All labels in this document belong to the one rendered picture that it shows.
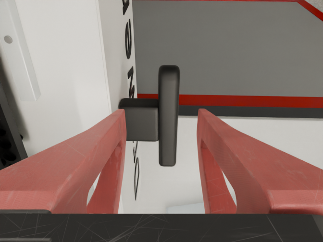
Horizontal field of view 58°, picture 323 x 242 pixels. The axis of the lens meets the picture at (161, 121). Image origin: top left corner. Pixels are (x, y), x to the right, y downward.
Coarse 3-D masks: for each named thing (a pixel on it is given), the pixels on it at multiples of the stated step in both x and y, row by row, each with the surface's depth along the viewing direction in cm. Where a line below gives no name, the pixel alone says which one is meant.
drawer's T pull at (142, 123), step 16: (160, 80) 16; (176, 80) 16; (160, 96) 17; (176, 96) 17; (128, 112) 17; (144, 112) 17; (160, 112) 17; (176, 112) 17; (128, 128) 18; (144, 128) 18; (160, 128) 18; (176, 128) 18; (160, 144) 19; (176, 144) 19; (160, 160) 20
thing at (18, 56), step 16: (0, 0) 20; (0, 16) 21; (16, 16) 21; (0, 32) 21; (16, 32) 21; (16, 48) 22; (16, 64) 23; (32, 64) 24; (16, 80) 24; (32, 80) 24; (32, 96) 24
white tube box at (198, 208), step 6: (234, 198) 44; (192, 204) 45; (198, 204) 45; (168, 210) 46; (174, 210) 45; (180, 210) 45; (186, 210) 45; (192, 210) 44; (198, 210) 44; (204, 210) 44
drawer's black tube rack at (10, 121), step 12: (0, 84) 22; (0, 96) 22; (0, 108) 22; (0, 120) 23; (12, 120) 24; (0, 132) 24; (12, 132) 24; (0, 144) 25; (12, 144) 25; (0, 156) 25; (12, 156) 26; (24, 156) 26
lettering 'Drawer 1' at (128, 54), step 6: (126, 0) 20; (126, 6) 19; (126, 24) 20; (126, 30) 20; (126, 36) 20; (126, 42) 20; (126, 48) 20; (126, 54) 20; (132, 66) 23; (132, 72) 23; (132, 78) 23; (132, 90) 23; (132, 96) 24; (138, 162) 29; (138, 168) 30; (138, 174) 30
